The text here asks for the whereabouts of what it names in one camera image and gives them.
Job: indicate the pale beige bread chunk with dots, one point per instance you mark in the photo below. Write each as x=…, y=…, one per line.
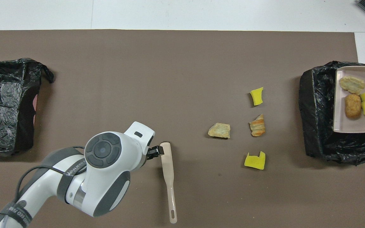
x=352, y=85

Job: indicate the brown oval bread roll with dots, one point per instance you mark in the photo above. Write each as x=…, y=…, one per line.
x=352, y=106

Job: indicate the black plastic trash bag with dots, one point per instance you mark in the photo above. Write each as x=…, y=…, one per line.
x=315, y=110
x=2, y=88

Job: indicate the brown paper table mat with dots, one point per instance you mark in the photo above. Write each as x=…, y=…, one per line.
x=182, y=47

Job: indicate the pink plastic bin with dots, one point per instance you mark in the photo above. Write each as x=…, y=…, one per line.
x=35, y=103

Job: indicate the small yellow sponge piece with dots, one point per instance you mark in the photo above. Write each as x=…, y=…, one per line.
x=257, y=97

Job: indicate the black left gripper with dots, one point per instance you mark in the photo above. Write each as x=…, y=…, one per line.
x=151, y=153

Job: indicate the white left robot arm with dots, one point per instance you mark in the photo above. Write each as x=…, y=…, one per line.
x=106, y=152

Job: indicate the orange striped bread piece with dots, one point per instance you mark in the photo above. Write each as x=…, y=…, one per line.
x=257, y=126

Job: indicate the beige brush with black bristles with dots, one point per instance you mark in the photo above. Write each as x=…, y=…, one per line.
x=166, y=164

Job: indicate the notched yellow sponge piece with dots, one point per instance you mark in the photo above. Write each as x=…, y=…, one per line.
x=254, y=162

